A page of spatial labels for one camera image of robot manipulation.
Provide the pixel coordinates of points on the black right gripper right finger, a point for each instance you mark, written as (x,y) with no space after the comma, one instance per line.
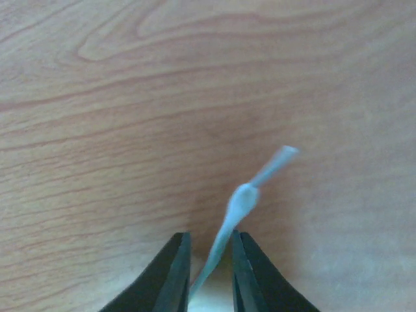
(257,283)

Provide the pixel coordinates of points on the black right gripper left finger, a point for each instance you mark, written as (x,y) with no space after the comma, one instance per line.
(164,285)

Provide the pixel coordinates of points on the white shoelace of red shoe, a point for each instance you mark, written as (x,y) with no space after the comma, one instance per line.
(243,200)

